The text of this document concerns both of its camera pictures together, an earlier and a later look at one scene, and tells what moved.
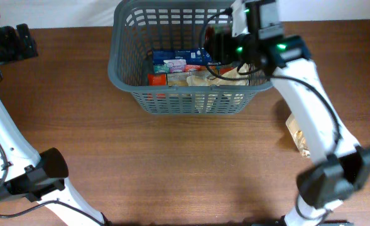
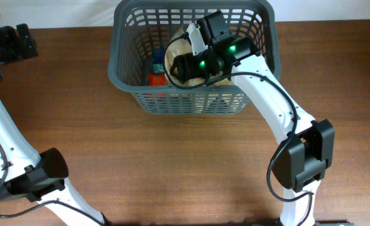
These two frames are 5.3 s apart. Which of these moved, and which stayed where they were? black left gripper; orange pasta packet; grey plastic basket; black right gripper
Moved: black right gripper
Stayed: grey plastic basket; black left gripper; orange pasta packet
